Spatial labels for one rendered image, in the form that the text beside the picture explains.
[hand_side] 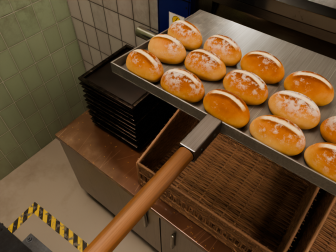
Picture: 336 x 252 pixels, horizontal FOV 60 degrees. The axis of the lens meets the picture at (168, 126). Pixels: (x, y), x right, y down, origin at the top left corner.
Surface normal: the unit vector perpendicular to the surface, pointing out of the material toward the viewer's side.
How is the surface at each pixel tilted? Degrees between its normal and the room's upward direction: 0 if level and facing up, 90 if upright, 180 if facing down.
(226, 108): 52
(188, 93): 66
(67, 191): 0
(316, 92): 56
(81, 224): 0
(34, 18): 90
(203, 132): 0
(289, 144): 61
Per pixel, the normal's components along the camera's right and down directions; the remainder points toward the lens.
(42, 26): 0.79, 0.47
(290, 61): 0.00, -0.65
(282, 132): -0.29, -0.08
